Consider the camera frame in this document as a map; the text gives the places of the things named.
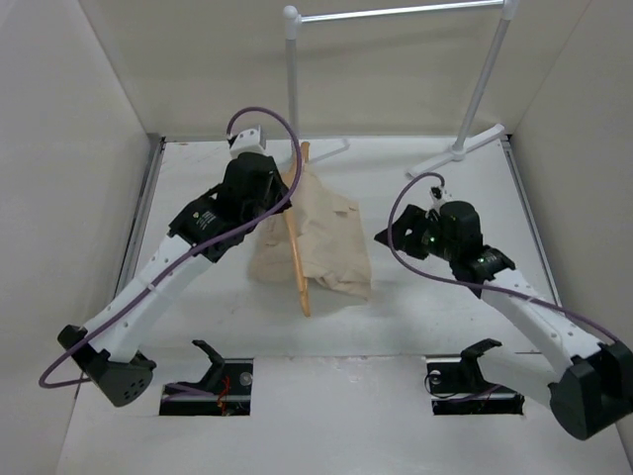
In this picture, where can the beige trousers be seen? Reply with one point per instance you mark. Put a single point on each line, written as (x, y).
(331, 239)

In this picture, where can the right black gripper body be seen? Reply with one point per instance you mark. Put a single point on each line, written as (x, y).
(425, 237)

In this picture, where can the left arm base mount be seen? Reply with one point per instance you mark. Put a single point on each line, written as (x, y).
(223, 391)

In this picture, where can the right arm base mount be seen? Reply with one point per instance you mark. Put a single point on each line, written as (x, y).
(455, 390)

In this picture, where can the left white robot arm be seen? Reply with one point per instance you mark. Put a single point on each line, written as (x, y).
(106, 348)

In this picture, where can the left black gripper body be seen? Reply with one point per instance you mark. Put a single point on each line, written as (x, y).
(275, 196)

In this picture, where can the wooden clothes hanger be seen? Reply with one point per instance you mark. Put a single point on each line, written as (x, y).
(290, 221)

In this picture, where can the white clothes rack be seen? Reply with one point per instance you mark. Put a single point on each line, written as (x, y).
(386, 69)

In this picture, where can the right aluminium rail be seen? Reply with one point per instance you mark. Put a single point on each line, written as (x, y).
(546, 269)

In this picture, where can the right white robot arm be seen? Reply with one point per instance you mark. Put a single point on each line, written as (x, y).
(585, 382)

